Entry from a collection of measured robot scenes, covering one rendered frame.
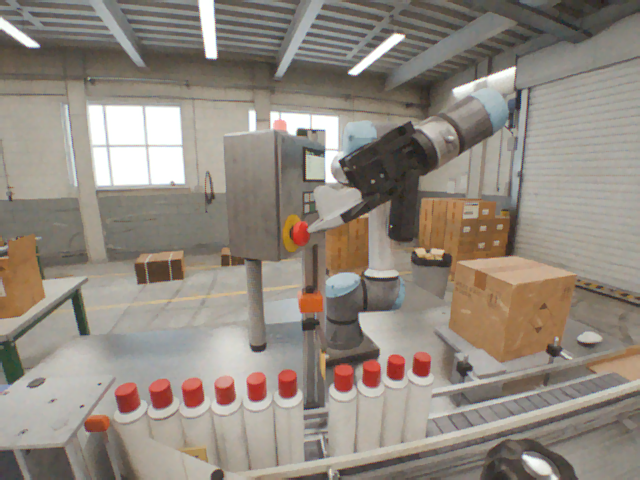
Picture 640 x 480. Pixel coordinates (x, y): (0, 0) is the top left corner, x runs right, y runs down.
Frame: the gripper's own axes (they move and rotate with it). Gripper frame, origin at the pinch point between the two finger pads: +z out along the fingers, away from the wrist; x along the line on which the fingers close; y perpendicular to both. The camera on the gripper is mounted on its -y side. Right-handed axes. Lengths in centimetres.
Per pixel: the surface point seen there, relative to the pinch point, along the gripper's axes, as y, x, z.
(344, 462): -38.3, 3.8, 17.7
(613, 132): -144, -210, -397
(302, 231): 1.3, 0.5, 2.0
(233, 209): 9.0, -3.8, 9.2
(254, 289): -5.3, -8.9, 14.9
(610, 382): -80, -1, -48
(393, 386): -31.8, 1.3, 2.8
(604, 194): -211, -209, -358
